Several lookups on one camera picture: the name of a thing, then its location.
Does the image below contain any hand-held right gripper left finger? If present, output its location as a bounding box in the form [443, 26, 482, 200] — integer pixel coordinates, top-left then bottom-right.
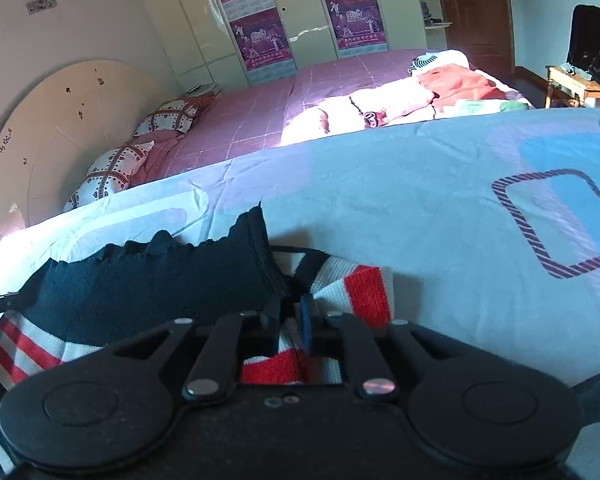
[105, 296, 283, 403]

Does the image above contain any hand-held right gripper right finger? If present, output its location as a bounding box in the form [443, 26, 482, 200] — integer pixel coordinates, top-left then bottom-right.
[299, 292, 476, 403]

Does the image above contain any striped knit sweater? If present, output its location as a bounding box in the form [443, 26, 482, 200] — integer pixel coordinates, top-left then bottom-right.
[0, 202, 397, 479]

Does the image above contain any pile of clothes and quilt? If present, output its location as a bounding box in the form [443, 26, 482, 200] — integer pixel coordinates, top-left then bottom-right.
[281, 50, 473, 148]

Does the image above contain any light blue patterned bed sheet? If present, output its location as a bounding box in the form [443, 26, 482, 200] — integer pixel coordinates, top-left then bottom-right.
[0, 106, 600, 480]

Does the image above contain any heart patterned pillow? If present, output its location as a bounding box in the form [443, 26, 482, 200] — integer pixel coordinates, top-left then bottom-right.
[132, 94, 216, 138]
[62, 141, 156, 213]

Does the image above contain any cream round headboard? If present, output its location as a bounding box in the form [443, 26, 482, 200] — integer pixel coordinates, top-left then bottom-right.
[0, 59, 178, 261]

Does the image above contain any pink checked bed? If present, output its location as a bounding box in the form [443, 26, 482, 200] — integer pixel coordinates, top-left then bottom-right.
[130, 49, 481, 188]

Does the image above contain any orange cloth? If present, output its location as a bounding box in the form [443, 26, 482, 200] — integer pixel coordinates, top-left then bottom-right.
[416, 62, 506, 111]

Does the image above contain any green cloth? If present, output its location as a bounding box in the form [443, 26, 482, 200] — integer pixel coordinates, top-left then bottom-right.
[452, 97, 533, 116]

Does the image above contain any cream glossy wardrobe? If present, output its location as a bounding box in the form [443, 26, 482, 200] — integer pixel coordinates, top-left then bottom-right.
[127, 0, 453, 92]

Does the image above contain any brown wooden door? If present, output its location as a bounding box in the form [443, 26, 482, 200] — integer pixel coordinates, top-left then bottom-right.
[432, 0, 516, 81]

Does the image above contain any wooden side table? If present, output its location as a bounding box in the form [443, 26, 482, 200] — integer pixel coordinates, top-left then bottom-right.
[545, 64, 600, 109]

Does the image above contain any black chair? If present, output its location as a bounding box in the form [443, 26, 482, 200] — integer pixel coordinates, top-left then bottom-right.
[566, 4, 600, 107]

